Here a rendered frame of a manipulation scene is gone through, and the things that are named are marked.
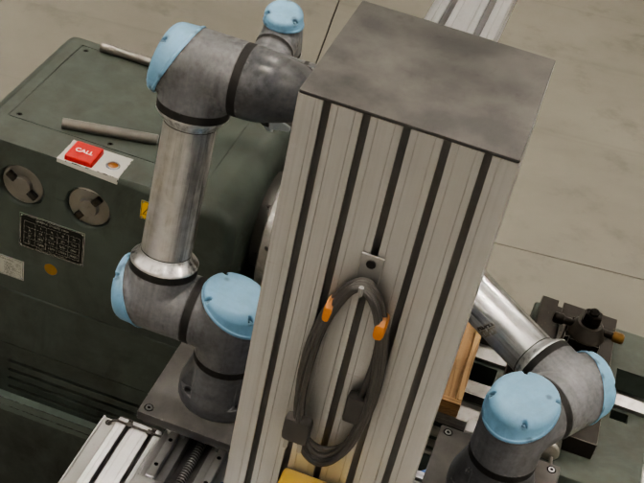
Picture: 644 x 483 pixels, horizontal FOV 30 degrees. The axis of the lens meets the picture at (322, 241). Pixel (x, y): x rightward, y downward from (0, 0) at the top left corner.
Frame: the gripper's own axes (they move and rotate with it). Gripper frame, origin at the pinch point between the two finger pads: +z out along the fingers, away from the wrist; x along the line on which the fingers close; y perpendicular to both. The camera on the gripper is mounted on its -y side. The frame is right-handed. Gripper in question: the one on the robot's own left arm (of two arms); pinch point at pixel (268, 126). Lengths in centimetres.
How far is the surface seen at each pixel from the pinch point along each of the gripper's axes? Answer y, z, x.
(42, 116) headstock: -45.2, 1.7, -14.6
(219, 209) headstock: -1.1, -1.4, -24.4
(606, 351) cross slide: 84, 36, -4
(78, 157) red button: -31.6, -3.3, -24.6
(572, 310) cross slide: 74, 39, 5
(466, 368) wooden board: 55, 37, -19
